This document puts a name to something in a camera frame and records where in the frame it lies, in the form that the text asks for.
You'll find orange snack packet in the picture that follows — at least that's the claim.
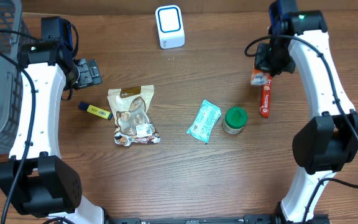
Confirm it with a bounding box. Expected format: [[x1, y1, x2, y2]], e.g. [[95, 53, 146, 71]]
[[250, 68, 270, 86]]

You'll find yellow glue stick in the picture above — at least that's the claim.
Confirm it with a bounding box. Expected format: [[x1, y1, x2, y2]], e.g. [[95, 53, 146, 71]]
[[78, 101, 113, 120]]

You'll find red white snack bar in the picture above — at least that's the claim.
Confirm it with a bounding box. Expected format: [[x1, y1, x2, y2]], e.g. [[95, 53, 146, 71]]
[[260, 77, 272, 118]]

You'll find grey plastic mesh basket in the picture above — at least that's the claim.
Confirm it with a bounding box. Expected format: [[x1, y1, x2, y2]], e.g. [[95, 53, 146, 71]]
[[0, 0, 32, 154]]

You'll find teal white tissue pack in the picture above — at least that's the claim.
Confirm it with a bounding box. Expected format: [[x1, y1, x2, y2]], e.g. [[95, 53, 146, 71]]
[[186, 100, 222, 144]]

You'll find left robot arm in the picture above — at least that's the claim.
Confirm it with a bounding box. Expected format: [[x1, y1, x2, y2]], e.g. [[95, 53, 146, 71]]
[[0, 17, 110, 223]]

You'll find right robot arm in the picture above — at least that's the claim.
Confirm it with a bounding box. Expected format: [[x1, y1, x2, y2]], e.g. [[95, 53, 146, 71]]
[[244, 0, 358, 223]]

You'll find white barcode scanner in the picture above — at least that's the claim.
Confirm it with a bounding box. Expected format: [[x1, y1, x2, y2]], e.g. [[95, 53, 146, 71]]
[[155, 5, 185, 49]]

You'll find brown white snack pouch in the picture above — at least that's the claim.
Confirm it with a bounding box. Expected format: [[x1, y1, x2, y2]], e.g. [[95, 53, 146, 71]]
[[107, 85, 160, 147]]

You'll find grey tape roll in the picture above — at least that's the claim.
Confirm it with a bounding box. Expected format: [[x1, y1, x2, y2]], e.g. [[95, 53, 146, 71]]
[[222, 107, 248, 134]]

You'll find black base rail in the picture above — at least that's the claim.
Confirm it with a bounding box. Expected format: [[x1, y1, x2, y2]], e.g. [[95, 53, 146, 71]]
[[105, 214, 291, 224]]

